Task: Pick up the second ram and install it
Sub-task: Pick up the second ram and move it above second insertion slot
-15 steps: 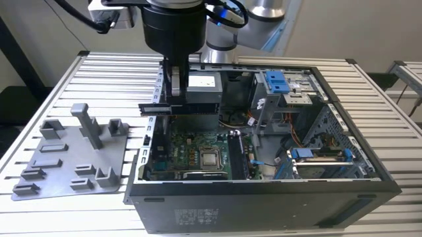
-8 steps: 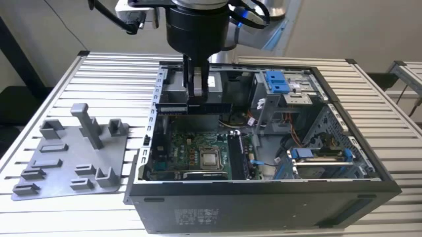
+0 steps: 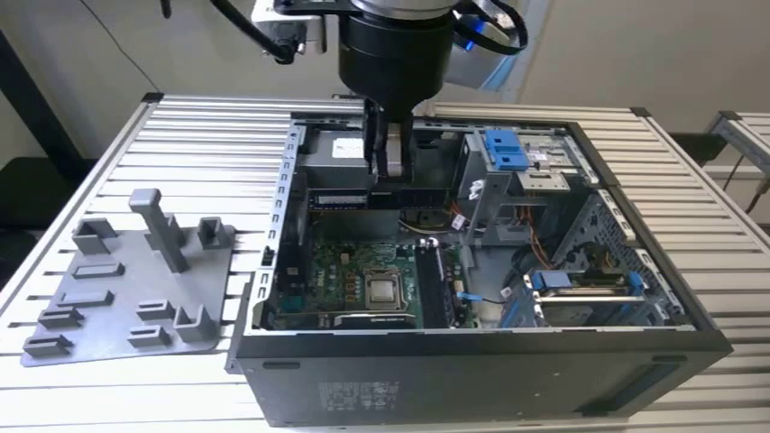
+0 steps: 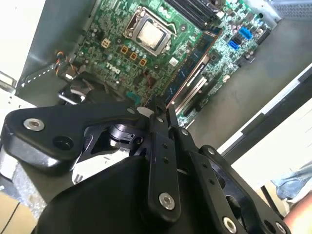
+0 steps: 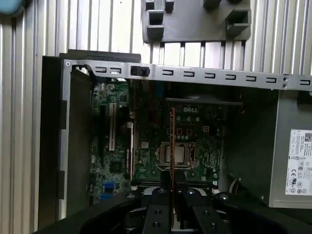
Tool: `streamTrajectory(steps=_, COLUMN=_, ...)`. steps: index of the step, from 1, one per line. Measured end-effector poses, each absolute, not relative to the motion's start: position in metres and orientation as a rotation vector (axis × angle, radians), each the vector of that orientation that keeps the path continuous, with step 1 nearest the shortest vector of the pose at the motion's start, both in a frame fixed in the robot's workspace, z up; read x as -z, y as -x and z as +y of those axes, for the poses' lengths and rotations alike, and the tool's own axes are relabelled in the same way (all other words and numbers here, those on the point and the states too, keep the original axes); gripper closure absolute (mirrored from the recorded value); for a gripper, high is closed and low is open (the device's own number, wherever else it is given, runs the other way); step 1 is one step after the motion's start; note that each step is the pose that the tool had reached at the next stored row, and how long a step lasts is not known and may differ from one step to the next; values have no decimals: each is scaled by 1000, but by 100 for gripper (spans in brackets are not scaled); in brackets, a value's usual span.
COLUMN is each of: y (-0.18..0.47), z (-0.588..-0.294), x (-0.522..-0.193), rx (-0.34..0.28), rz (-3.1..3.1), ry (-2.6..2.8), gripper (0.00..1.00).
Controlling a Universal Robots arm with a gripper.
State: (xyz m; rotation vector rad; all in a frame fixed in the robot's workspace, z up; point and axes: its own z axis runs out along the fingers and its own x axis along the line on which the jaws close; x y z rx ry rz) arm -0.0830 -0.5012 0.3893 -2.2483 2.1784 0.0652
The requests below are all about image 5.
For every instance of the black graphics card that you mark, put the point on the black graphics card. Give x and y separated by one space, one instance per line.
129 156

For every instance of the RAM stick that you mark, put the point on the RAM stick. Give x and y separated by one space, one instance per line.
173 136

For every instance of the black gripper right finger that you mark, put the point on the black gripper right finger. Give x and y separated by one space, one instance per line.
209 217

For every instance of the CPU socket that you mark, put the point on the CPU socket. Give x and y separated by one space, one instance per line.
162 166

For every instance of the black case switch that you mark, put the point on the black case switch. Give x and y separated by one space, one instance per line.
139 70

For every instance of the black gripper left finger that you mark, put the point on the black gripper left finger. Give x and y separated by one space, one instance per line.
157 214

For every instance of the grey power supply unit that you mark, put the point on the grey power supply unit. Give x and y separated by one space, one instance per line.
282 146

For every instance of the green Dell motherboard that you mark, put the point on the green Dell motherboard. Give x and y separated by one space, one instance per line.
143 168

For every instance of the grey plastic parts rack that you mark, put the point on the grey plastic parts rack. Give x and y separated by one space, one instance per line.
190 24

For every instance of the black PC case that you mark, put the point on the black PC case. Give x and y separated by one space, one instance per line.
51 122

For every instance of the silver CPU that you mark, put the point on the silver CPU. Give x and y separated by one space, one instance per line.
181 153

